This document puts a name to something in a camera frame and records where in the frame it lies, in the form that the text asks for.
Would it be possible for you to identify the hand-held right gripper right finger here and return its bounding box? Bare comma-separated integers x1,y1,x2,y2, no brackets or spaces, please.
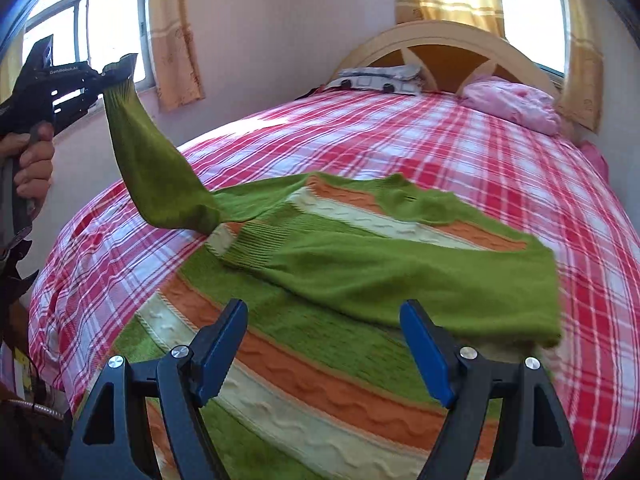
399,299,583,480

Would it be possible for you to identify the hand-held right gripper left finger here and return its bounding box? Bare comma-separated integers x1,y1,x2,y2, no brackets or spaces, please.
62,299,249,480

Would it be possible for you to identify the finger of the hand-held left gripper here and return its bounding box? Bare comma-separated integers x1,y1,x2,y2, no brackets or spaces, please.
99,53,139,92

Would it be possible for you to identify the green striped knit sweater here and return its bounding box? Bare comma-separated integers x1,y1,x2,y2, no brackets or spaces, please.
102,72,563,480

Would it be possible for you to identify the person's left hand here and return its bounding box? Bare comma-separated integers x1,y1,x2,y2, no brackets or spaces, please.
0,122,55,216

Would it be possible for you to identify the sliding glass window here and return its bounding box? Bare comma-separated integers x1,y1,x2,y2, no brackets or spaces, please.
492,0,571,76
22,0,151,93

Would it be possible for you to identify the red plaid bed sheet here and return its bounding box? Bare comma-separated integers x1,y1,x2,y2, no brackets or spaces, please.
27,87,640,480

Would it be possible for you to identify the grey patterned pillow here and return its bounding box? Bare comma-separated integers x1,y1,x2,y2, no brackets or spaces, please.
327,64,423,96

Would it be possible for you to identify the pink cloth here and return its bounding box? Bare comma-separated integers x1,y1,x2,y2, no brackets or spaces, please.
580,140,611,181

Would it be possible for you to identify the pink pillow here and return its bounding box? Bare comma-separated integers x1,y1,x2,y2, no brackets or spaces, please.
457,76,563,136

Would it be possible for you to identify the cream wooden headboard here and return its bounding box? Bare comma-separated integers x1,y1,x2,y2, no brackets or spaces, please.
327,24,561,98

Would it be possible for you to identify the metal flexible hose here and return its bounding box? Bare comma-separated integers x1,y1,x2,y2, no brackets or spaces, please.
27,395,68,421

